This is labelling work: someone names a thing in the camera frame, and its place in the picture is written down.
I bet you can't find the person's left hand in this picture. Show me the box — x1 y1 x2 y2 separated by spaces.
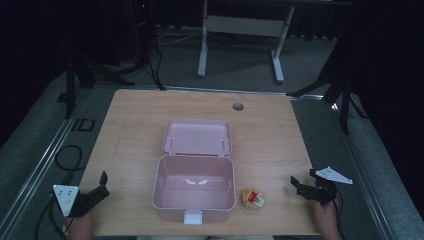
65 207 97 240

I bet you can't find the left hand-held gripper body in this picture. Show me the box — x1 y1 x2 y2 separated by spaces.
52 185 98 219

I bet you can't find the dark computer tower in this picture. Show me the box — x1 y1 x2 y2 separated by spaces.
131 0 156 66

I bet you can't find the right hand-held gripper cable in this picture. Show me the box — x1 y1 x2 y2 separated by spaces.
332 191 345 240

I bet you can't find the person's right hand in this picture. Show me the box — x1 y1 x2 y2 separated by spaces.
312 199 343 240

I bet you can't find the white desk frame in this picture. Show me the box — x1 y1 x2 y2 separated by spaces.
196 0 296 85

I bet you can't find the pink plastic box with lid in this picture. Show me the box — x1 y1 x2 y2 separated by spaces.
151 117 237 226

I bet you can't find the aluminium frame rail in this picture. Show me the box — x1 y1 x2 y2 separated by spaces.
329 99 396 240
0 87 96 236

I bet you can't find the black metal stand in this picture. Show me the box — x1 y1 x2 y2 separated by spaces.
56 54 136 120
287 64 369 135

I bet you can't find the black cable bundle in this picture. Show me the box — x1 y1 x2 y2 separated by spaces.
145 39 167 92

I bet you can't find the round yellow tin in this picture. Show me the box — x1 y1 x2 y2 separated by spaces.
240 186 266 212

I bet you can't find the left hand-held gripper cable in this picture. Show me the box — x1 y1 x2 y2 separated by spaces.
34 171 76 240

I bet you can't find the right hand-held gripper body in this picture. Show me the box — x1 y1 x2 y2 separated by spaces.
297 166 354 206

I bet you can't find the black looped floor cable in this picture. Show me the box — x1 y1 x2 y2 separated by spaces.
54 144 86 173

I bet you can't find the hand-held gripper cable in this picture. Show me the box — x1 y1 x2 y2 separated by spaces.
332 191 345 240
34 171 76 240

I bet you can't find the white floor cable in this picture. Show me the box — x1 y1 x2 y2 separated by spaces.
155 29 204 46

